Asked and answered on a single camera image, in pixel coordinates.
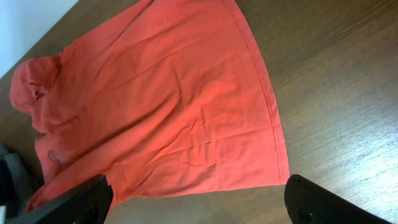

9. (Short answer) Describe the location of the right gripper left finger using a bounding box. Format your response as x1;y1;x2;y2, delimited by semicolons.
6;174;113;224

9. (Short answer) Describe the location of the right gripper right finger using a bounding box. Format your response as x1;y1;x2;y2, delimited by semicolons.
284;174;391;224

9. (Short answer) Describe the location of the red printed t-shirt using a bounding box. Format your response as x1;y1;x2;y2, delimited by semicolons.
9;0;290;211

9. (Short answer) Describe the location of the grey folded garment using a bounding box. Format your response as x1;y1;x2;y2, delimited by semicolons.
1;144;36;219

